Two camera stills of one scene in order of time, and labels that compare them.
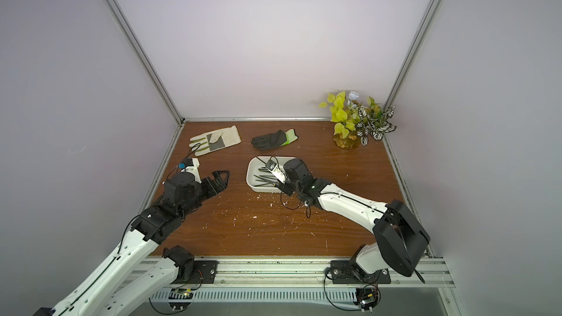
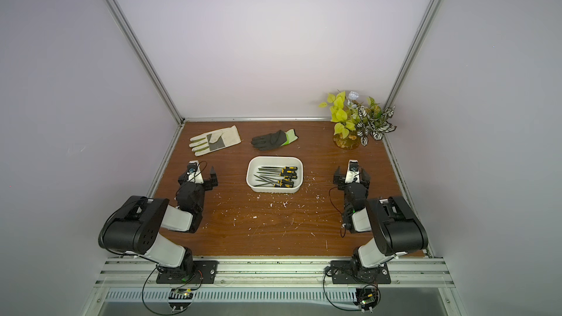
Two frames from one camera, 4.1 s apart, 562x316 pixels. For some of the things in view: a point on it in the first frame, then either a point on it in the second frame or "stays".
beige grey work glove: x=214 y=140 stays
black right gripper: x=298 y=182 to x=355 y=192
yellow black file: x=265 y=181 stays
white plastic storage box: x=259 y=178 stays
